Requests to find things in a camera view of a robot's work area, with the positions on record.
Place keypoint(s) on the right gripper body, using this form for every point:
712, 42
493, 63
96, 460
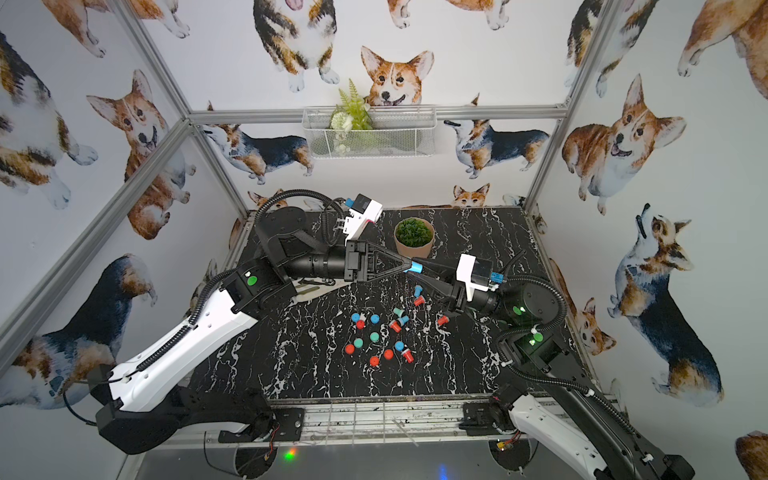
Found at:
463, 304

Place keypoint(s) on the fern and white flower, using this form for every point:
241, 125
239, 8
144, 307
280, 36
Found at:
350, 123

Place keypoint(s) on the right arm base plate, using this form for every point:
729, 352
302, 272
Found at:
485, 418

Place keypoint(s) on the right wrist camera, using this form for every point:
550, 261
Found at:
477, 275

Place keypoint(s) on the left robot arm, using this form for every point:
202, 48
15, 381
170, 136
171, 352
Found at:
302, 234

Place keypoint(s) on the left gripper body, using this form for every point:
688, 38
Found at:
359, 261

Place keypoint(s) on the white wire basket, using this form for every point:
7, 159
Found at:
385, 132

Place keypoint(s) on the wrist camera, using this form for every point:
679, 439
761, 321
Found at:
477, 275
361, 211

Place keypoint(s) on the beige paper sheet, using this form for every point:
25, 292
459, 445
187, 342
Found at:
307, 292

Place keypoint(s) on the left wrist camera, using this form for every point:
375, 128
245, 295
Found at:
361, 211

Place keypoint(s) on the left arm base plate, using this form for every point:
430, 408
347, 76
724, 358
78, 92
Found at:
283, 424

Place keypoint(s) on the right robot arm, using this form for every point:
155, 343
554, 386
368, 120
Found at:
550, 400

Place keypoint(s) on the potted green plant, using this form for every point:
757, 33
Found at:
414, 237

